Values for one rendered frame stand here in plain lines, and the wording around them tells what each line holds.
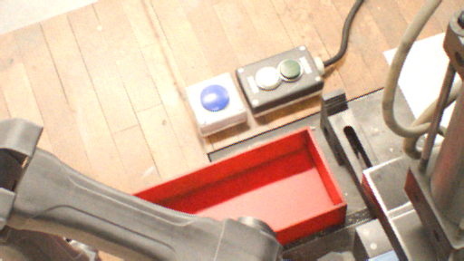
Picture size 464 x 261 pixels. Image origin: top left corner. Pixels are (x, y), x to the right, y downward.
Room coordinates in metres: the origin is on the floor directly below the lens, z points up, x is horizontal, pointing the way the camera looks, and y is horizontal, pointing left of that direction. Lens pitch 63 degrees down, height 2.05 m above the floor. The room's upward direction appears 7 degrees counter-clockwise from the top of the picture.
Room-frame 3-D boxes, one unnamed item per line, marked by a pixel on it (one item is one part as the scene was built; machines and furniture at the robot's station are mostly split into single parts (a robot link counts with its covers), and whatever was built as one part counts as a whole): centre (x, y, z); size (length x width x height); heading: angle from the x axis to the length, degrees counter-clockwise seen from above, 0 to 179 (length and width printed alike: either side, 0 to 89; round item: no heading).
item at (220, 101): (0.62, 0.02, 0.93); 0.04 x 0.04 x 0.02
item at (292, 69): (0.65, -0.09, 0.93); 0.03 x 0.03 x 0.02
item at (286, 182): (0.46, 0.00, 0.93); 0.25 x 0.12 x 0.06; 105
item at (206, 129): (0.62, 0.02, 0.90); 0.07 x 0.07 x 0.06; 15
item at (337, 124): (0.48, -0.16, 0.95); 0.15 x 0.03 x 0.10; 15
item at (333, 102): (0.55, -0.14, 0.95); 0.06 x 0.03 x 0.09; 15
